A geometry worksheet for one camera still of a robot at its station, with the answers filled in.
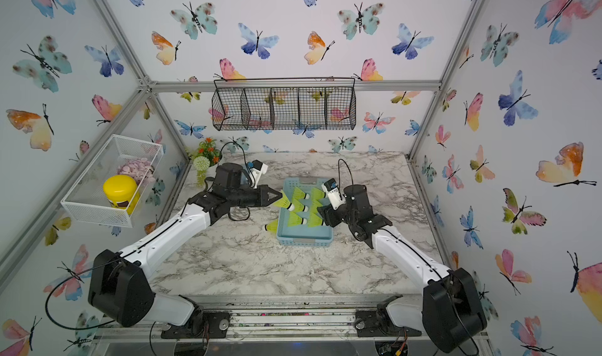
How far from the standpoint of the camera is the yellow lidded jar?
64cm

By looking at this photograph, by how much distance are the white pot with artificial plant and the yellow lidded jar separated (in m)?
0.34

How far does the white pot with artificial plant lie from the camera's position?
3.30 ft
